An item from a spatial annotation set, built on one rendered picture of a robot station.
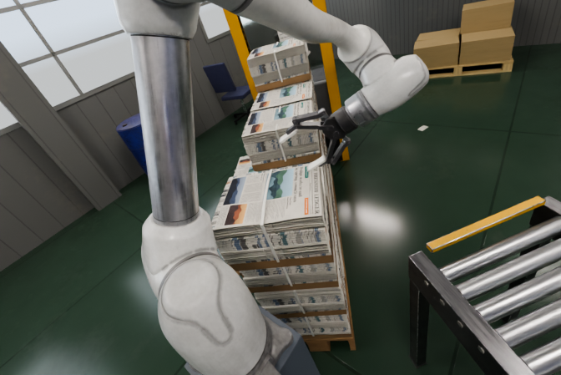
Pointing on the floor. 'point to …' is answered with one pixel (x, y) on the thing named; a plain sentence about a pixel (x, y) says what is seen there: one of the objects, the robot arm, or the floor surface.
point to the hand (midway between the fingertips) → (296, 154)
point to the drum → (133, 139)
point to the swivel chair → (215, 73)
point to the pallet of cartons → (472, 40)
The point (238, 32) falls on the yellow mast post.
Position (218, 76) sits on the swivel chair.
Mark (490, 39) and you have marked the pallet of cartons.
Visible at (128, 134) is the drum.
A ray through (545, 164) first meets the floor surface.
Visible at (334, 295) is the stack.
